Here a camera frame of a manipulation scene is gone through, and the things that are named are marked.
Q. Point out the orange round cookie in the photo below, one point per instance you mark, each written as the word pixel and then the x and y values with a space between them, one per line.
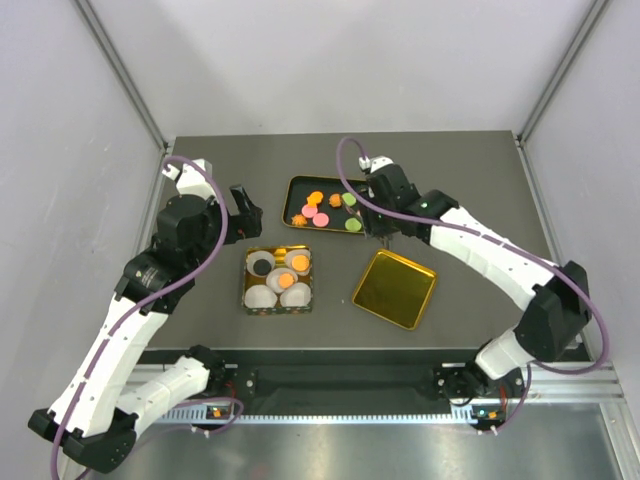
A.
pixel 300 263

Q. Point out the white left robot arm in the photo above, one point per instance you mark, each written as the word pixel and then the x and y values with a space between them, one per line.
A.
pixel 94 422

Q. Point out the white paper cup top left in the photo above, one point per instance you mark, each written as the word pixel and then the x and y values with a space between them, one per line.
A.
pixel 254 256

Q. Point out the white paper cup centre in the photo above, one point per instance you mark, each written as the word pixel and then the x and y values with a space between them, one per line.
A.
pixel 272 279

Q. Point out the black sandwich cookie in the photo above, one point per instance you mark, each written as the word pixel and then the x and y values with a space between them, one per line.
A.
pixel 261 267

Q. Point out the green round cookie lower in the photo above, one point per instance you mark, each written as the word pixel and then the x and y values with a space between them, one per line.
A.
pixel 353 225

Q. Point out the green round cookie upper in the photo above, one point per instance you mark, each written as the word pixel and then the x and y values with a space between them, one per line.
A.
pixel 348 199

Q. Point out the black rectangular tray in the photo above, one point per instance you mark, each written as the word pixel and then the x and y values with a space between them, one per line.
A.
pixel 322 203

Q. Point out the green round cookie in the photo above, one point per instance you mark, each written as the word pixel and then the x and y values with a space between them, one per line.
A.
pixel 348 199
pixel 353 225

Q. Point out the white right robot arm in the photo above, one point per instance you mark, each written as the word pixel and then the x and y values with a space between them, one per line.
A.
pixel 553 314

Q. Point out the orange star cookie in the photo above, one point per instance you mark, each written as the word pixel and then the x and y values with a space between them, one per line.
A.
pixel 299 220

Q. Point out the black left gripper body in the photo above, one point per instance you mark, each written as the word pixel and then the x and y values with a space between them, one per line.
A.
pixel 241 226

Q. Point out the gold square cookie tin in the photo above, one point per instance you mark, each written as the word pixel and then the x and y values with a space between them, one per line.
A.
pixel 279 253

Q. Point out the white paper cup bottom left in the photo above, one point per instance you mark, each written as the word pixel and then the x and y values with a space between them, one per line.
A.
pixel 260 297

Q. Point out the white paper cup bottom right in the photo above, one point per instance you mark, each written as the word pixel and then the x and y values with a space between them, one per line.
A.
pixel 298 295

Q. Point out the pink round cookie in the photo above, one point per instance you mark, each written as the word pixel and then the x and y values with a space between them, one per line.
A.
pixel 309 211
pixel 320 220

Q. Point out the orange bird cookie left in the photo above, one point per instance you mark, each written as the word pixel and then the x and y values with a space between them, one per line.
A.
pixel 315 198

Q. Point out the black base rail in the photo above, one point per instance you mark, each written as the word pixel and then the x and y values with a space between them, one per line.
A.
pixel 358 382

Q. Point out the orange flower cookie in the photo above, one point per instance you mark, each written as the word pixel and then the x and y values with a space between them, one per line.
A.
pixel 286 280

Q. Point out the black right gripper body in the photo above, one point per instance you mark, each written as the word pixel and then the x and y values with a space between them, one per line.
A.
pixel 378 222

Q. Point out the gold square tin lid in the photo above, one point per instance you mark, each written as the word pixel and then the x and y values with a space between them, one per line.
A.
pixel 395 289

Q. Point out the orange spiky cookie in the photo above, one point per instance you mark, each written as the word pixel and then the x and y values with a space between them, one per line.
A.
pixel 335 201

